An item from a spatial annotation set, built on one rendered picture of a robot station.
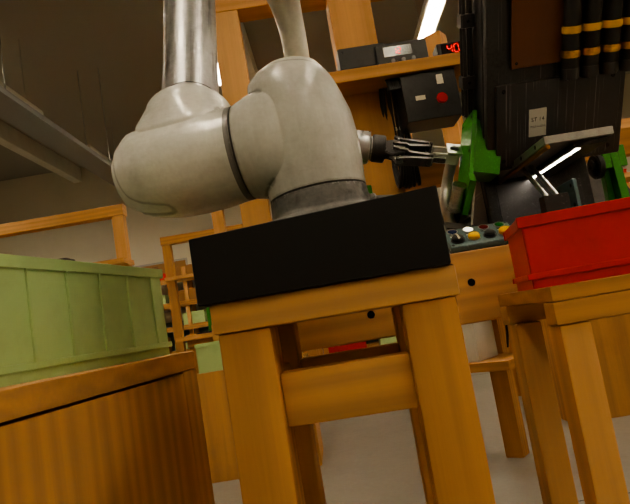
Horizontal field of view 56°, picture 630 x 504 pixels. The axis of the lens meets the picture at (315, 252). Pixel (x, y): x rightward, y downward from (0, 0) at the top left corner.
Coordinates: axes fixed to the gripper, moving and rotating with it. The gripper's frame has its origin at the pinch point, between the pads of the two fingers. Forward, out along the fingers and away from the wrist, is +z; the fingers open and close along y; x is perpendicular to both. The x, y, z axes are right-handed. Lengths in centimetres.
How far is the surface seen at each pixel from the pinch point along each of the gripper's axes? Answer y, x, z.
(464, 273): -48.7, 1.1, -0.6
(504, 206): -3.5, 12.1, 18.8
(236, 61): 42, -4, -64
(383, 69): 31.1, -10.3, -17.7
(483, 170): -10.8, -2.5, 8.2
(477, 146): -6.5, -6.9, 6.2
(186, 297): 640, 678, -268
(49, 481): -110, -10, -60
